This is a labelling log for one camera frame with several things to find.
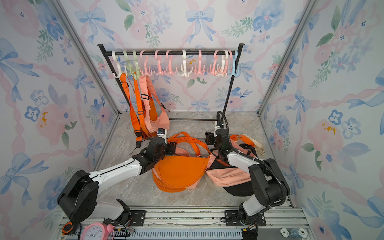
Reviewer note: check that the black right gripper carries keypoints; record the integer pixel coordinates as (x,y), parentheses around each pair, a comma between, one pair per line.
(210,137)

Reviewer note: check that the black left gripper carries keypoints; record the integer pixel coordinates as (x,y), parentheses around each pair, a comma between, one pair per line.
(172,148)

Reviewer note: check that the orange sling bag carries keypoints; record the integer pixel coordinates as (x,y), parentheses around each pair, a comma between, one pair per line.
(165,171)
(159,180)
(171,187)

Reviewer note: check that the black crossbody bag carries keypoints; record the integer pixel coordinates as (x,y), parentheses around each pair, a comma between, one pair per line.
(244,189)

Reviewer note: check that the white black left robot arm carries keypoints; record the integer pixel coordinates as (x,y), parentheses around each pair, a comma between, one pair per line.
(80,200)

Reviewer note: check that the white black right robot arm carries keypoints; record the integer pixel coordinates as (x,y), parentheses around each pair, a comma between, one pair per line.
(235,166)

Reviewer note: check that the white plastic hook middle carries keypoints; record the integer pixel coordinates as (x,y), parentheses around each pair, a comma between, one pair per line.
(183,72)

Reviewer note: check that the light blue plastic hook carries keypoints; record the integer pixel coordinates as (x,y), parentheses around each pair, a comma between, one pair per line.
(232,71)

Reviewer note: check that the white plastic hook left end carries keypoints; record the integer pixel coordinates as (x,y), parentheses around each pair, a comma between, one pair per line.
(116,59)

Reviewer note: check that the black metal garment rack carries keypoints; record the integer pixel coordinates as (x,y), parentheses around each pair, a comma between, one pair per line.
(168,54)

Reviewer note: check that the pink alarm clock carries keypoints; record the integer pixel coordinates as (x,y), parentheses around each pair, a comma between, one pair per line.
(98,231)

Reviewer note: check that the white poker chips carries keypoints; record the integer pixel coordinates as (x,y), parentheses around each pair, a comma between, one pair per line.
(296,233)

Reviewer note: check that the orange black tape measure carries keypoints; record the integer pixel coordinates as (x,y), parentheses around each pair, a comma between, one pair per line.
(67,228)

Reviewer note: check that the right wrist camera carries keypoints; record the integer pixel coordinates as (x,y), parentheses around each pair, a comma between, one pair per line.
(218,131)

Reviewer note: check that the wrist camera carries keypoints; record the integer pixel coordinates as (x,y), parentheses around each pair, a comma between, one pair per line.
(162,133)
(218,131)

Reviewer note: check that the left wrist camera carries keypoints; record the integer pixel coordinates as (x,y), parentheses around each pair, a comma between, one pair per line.
(162,133)

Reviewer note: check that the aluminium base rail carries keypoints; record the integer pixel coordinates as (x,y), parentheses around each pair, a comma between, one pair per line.
(206,223)

